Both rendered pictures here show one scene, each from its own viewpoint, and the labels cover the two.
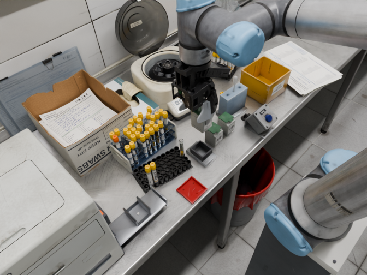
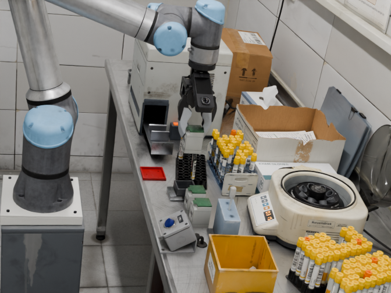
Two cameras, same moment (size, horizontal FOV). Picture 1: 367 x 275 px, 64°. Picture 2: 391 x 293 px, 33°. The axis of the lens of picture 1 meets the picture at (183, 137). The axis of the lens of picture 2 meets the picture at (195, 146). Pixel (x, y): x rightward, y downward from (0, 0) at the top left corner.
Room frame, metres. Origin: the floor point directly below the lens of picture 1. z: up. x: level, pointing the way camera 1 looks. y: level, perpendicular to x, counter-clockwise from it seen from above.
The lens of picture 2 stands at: (1.30, -1.50, 1.81)
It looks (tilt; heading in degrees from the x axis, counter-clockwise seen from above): 26 degrees down; 116
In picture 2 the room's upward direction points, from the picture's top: 9 degrees clockwise
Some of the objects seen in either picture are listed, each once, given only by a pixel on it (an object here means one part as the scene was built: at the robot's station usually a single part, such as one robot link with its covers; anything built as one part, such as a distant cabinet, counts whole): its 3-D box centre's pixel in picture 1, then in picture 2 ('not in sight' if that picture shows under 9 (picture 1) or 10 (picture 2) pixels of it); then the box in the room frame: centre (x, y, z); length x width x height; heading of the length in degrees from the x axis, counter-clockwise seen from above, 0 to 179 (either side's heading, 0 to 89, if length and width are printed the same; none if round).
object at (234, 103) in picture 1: (232, 101); (226, 226); (0.78, -0.19, 0.92); 0.10 x 0.07 x 0.10; 127
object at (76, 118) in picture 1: (81, 119); (284, 142); (0.71, 0.34, 0.95); 0.29 x 0.25 x 0.15; 43
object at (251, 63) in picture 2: not in sight; (234, 61); (0.26, 0.86, 0.97); 0.31 x 0.23 x 0.18; 126
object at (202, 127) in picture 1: (201, 118); (192, 139); (0.58, -0.05, 1.05); 0.05 x 0.04 x 0.06; 43
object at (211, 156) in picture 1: (201, 151); (184, 190); (0.58, -0.06, 0.89); 0.09 x 0.05 x 0.04; 43
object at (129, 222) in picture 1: (131, 218); (157, 132); (0.35, 0.15, 0.92); 0.21 x 0.07 x 0.05; 133
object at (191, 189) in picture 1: (191, 189); (152, 173); (0.45, -0.02, 0.88); 0.07 x 0.07 x 0.01; 43
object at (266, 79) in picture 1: (264, 80); (239, 270); (0.89, -0.32, 0.93); 0.13 x 0.13 x 0.10; 39
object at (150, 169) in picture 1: (161, 160); (193, 156); (0.53, 0.07, 0.93); 0.17 x 0.09 x 0.11; 121
